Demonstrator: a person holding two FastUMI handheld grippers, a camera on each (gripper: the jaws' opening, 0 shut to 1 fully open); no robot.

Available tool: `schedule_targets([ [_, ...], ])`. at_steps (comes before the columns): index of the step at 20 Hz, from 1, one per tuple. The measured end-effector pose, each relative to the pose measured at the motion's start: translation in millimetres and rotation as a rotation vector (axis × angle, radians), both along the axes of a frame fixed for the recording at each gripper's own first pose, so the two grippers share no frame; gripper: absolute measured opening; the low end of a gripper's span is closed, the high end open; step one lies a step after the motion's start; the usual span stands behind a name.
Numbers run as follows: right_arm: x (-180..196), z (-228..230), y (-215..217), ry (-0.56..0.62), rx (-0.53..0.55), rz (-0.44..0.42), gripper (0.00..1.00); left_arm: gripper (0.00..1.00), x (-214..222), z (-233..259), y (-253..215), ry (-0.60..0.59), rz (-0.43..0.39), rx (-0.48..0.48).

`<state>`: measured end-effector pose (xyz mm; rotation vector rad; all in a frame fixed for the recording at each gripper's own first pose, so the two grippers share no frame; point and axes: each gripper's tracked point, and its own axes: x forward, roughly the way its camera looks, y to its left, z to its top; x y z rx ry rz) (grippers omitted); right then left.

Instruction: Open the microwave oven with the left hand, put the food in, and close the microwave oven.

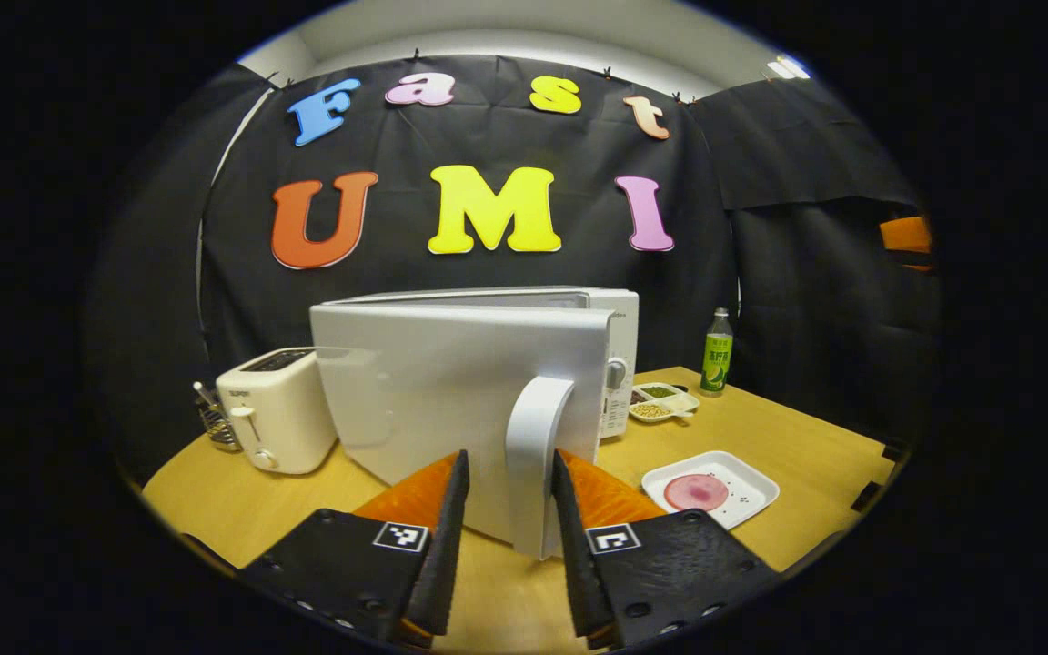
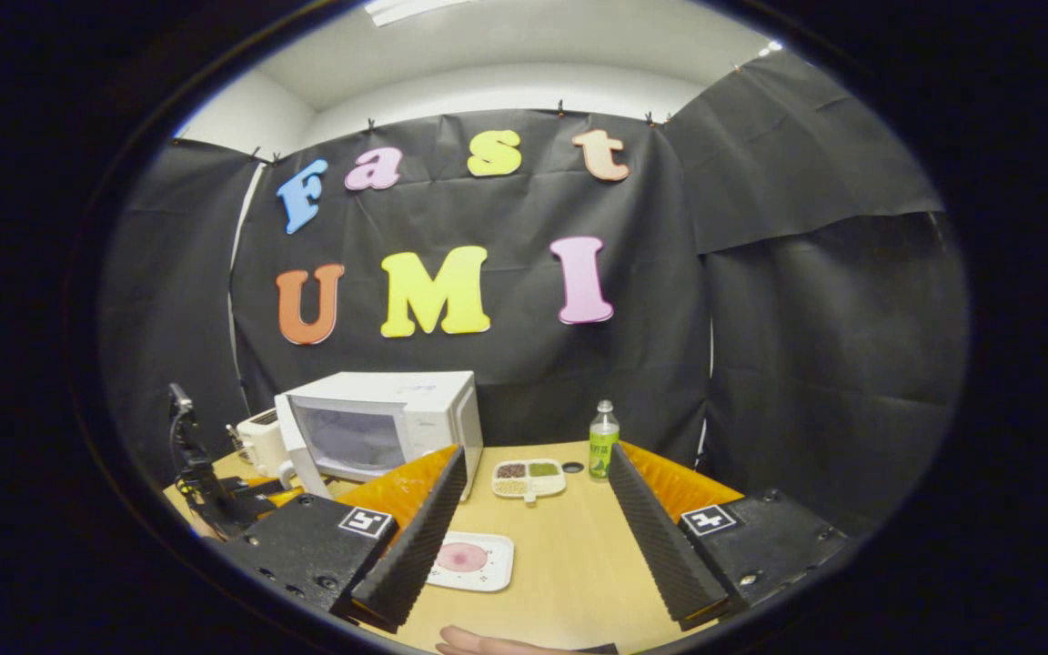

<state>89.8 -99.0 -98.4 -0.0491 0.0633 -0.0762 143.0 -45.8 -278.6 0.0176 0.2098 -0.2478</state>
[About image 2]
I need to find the white microwave oven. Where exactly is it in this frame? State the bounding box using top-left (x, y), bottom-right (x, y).
top-left (274, 370), bottom-right (484, 501)

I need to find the white divided grain dish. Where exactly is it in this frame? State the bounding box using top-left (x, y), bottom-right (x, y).
top-left (491, 458), bottom-right (568, 505)

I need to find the white toaster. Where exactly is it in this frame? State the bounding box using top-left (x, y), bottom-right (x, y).
top-left (235, 409), bottom-right (290, 479)

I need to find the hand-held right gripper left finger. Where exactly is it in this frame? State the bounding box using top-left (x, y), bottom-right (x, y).
top-left (215, 444), bottom-right (469, 634)

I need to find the pink round meat slice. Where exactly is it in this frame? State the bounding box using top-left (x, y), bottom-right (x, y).
top-left (436, 543), bottom-right (489, 573)

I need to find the green label drink bottle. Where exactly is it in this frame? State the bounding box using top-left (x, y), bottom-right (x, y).
top-left (589, 400), bottom-right (620, 481)

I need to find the white square plate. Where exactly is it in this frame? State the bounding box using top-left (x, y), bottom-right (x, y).
top-left (427, 531), bottom-right (515, 593)

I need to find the black backdrop cloth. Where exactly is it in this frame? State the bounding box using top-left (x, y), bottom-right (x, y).
top-left (98, 50), bottom-right (971, 538)

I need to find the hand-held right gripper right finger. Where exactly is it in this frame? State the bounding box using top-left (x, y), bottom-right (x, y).
top-left (609, 440), bottom-right (852, 633)

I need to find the long ceiling light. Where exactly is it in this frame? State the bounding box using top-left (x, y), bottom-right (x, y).
top-left (365, 0), bottom-right (472, 26)

